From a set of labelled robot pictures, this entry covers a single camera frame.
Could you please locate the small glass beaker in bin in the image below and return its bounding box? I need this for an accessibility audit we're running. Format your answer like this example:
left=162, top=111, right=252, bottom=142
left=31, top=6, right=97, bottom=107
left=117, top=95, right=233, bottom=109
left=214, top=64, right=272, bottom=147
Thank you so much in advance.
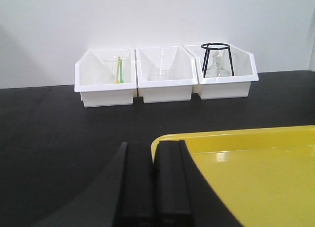
left=103, top=55, right=128, bottom=84

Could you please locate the white storage bin middle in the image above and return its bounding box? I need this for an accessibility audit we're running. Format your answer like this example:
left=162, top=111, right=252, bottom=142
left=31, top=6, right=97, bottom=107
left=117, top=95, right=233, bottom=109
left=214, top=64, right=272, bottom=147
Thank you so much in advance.
left=135, top=46, right=198, bottom=103

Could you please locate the glass beaker middle bin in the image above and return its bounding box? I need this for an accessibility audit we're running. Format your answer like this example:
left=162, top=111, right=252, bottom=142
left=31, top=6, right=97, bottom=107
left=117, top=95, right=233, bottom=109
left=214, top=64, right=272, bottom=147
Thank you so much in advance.
left=154, top=66, right=172, bottom=81

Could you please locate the white storage bin right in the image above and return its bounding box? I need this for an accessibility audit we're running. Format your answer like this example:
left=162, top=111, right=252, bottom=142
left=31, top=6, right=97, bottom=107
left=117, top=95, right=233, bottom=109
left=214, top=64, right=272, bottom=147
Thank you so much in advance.
left=184, top=44, right=259, bottom=99

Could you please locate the black wire tripod stand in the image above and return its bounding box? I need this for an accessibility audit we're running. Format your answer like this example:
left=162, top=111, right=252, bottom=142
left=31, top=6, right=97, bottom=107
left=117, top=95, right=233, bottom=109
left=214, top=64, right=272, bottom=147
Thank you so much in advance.
left=201, top=42, right=235, bottom=78

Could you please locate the white storage bin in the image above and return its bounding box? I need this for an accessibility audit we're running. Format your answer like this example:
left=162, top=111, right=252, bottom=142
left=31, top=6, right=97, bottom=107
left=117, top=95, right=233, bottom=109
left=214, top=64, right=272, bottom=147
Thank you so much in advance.
left=74, top=49, right=137, bottom=107
left=135, top=46, right=198, bottom=103
left=184, top=44, right=259, bottom=99

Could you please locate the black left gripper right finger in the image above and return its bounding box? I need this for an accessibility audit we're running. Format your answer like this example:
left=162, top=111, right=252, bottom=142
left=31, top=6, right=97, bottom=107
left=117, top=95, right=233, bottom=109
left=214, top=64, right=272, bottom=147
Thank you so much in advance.
left=154, top=140, right=242, bottom=227

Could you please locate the yellow plastic tray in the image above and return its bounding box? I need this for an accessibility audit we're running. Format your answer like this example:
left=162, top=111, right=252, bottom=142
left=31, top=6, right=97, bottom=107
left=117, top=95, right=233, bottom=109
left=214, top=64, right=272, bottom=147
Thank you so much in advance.
left=151, top=125, right=315, bottom=227

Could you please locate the white storage bin left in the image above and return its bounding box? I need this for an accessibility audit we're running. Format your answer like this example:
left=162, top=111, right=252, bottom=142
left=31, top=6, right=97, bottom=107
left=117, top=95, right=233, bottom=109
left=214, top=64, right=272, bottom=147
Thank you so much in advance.
left=74, top=49, right=137, bottom=107

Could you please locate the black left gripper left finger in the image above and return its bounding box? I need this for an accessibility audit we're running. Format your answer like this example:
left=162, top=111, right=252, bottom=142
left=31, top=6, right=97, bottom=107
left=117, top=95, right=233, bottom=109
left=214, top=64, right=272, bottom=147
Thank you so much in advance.
left=34, top=142, right=155, bottom=227

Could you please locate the clear glass alcohol lamp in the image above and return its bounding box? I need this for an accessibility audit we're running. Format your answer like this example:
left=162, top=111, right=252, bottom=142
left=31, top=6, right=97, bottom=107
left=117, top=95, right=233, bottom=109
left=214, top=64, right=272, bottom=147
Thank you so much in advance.
left=205, top=50, right=230, bottom=78

